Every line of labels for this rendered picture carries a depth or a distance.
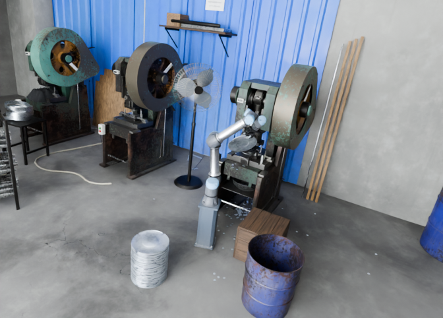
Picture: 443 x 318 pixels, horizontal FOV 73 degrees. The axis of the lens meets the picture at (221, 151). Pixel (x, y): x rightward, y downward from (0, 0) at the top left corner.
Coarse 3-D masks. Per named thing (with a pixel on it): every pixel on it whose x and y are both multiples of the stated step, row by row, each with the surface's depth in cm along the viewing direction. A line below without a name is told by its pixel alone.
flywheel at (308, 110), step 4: (308, 88) 308; (308, 92) 296; (304, 96) 309; (308, 96) 315; (304, 100) 294; (308, 100) 317; (300, 104) 287; (304, 104) 286; (308, 104) 285; (300, 108) 287; (304, 108) 285; (308, 108) 286; (300, 112) 288; (304, 112) 286; (308, 112) 287; (300, 116) 292; (304, 116) 289; (300, 120) 321; (304, 120) 321; (296, 124) 312; (300, 124) 320; (296, 128) 317; (300, 128) 318; (296, 132) 314
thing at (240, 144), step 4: (240, 136) 283; (244, 136) 283; (232, 140) 286; (236, 140) 287; (240, 140) 288; (244, 140) 289; (248, 140) 290; (252, 140) 292; (256, 140) 293; (228, 144) 292; (232, 144) 293; (236, 144) 295; (240, 144) 297; (244, 144) 298; (248, 144) 298; (252, 144) 299; (232, 148) 300; (236, 148) 301; (240, 148) 302; (244, 148) 303; (248, 148) 305
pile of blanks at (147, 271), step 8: (168, 248) 238; (136, 256) 226; (144, 256) 223; (152, 256) 224; (160, 256) 229; (136, 264) 229; (144, 264) 226; (152, 264) 227; (160, 264) 232; (136, 272) 232; (144, 272) 230; (152, 272) 230; (160, 272) 235; (136, 280) 235; (144, 280) 233; (152, 280) 233; (160, 280) 238
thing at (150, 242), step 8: (144, 232) 246; (152, 232) 247; (160, 232) 249; (136, 240) 236; (144, 240) 236; (152, 240) 237; (160, 240) 239; (168, 240) 240; (136, 248) 228; (144, 248) 229; (152, 248) 230; (160, 248) 231
